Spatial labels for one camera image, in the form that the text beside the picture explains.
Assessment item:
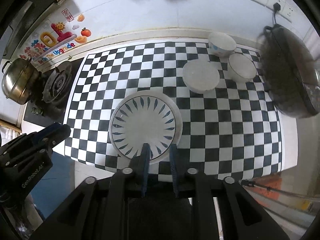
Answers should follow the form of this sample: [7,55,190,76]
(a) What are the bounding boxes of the white plate blue leaf pattern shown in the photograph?
[109,96,177,161]

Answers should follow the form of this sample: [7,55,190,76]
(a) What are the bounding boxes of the white plate grey floral print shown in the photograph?
[108,90,184,165]

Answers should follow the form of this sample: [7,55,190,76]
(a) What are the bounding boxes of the plain white shallow bowl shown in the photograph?
[182,60,220,94]

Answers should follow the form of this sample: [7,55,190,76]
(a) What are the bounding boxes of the white bowl dark rim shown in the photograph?
[227,53,257,83]

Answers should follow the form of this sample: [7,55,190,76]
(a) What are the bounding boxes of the white bowl coloured dots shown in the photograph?
[208,32,236,58]

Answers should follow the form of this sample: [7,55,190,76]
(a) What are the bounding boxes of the black gas stove burner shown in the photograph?
[23,58,83,127]

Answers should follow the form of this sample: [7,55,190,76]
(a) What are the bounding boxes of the black white checkered mat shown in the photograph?
[64,41,283,179]

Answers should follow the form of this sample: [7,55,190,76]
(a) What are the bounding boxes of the steel pot with lid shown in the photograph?
[2,58,40,105]

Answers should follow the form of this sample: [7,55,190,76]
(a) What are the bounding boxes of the dark electric cooking pot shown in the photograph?
[261,24,319,119]

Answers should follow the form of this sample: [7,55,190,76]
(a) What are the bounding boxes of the black power plug cable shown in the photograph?
[272,2,282,27]

